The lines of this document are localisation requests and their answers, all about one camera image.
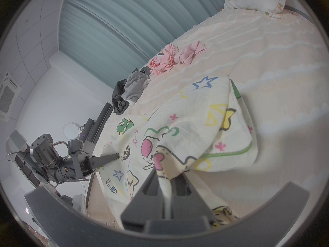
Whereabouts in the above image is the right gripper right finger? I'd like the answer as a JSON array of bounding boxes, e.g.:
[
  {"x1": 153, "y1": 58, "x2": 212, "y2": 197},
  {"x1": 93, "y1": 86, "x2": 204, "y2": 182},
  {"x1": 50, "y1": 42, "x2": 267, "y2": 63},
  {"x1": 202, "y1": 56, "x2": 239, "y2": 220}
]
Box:
[{"x1": 170, "y1": 173, "x2": 215, "y2": 230}]

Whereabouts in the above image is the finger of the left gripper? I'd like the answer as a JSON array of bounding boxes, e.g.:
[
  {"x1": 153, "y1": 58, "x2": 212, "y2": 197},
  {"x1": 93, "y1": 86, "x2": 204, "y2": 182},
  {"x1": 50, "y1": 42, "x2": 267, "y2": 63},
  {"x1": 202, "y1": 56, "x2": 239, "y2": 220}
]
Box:
[{"x1": 90, "y1": 153, "x2": 120, "y2": 170}]

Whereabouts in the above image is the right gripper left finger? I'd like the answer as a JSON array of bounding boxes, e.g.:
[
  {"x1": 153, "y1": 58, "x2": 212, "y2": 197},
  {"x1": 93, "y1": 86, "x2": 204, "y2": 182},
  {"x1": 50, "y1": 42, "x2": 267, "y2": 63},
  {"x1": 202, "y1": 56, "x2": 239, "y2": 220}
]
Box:
[{"x1": 121, "y1": 167, "x2": 165, "y2": 232}]

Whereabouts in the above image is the white printed pyjama top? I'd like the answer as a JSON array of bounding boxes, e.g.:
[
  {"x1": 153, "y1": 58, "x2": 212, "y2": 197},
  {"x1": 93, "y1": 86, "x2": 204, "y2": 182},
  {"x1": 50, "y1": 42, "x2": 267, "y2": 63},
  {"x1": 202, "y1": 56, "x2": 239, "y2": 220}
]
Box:
[{"x1": 99, "y1": 76, "x2": 259, "y2": 230}]

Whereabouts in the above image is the pile of clothes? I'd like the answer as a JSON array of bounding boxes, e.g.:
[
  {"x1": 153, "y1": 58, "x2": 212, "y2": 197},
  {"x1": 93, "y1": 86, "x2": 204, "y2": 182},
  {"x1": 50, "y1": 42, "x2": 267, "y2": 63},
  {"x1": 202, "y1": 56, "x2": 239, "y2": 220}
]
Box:
[{"x1": 112, "y1": 66, "x2": 152, "y2": 116}]

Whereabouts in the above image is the bed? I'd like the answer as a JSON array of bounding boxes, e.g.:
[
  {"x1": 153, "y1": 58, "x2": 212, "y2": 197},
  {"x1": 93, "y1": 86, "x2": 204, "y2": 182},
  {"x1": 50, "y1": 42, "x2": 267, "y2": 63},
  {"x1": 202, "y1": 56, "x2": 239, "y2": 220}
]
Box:
[{"x1": 86, "y1": 5, "x2": 329, "y2": 230}]

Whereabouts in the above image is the round white-framed mirror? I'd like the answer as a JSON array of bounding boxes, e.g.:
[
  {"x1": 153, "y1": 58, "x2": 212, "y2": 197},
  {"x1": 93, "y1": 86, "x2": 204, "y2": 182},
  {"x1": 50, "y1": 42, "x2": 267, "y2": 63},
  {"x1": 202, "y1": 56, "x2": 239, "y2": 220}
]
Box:
[{"x1": 62, "y1": 122, "x2": 80, "y2": 139}]

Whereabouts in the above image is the dark dressing table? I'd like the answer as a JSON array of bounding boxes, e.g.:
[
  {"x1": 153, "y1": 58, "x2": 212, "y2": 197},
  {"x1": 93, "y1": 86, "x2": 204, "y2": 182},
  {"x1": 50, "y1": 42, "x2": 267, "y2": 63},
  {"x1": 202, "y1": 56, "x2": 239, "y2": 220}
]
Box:
[{"x1": 80, "y1": 118, "x2": 97, "y2": 154}]

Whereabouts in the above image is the dark chest of drawers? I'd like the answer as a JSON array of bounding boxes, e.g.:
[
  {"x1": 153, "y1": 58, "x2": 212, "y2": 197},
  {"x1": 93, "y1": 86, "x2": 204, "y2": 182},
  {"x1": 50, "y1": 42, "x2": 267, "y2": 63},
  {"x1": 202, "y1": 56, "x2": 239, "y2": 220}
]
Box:
[{"x1": 93, "y1": 102, "x2": 114, "y2": 145}]

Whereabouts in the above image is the ceiling air conditioner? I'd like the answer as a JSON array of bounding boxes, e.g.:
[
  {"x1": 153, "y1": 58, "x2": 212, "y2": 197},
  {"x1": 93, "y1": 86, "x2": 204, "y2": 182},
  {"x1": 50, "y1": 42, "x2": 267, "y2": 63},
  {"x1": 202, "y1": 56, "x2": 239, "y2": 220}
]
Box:
[{"x1": 0, "y1": 71, "x2": 22, "y2": 123}]

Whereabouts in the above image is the pink garment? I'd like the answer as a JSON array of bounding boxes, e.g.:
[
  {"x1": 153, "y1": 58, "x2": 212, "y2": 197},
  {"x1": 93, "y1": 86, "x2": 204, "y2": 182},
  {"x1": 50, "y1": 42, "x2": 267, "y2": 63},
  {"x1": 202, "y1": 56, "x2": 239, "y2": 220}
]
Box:
[{"x1": 149, "y1": 41, "x2": 207, "y2": 75}]

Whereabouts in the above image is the blue-green curtain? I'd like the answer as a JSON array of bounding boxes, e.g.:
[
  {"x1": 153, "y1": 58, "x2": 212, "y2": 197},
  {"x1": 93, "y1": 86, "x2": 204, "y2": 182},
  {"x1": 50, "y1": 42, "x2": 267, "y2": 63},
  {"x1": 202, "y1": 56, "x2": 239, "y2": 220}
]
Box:
[{"x1": 58, "y1": 0, "x2": 235, "y2": 89}]

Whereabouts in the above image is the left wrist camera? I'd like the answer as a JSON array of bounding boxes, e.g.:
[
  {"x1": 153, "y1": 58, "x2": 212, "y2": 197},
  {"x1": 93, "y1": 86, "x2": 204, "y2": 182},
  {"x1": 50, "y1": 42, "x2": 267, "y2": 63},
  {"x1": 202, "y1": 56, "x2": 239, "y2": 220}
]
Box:
[{"x1": 68, "y1": 139, "x2": 85, "y2": 155}]

